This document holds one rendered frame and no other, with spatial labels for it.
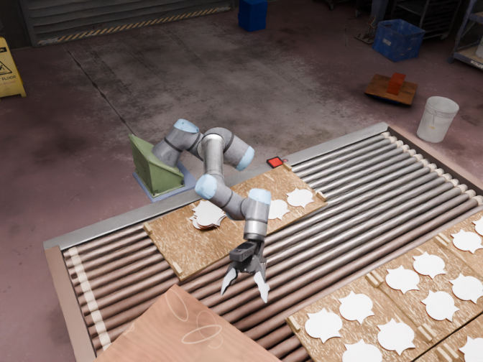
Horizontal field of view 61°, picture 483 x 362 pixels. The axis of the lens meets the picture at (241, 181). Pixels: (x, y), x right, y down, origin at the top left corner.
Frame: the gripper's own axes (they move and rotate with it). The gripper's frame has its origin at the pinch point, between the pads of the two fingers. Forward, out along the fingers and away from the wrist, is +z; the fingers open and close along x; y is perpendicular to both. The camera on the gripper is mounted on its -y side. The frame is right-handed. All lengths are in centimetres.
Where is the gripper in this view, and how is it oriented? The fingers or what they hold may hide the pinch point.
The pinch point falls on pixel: (241, 299)
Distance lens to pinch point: 129.9
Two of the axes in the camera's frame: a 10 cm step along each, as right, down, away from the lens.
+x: -9.0, -0.3, 4.4
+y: 4.1, 3.0, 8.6
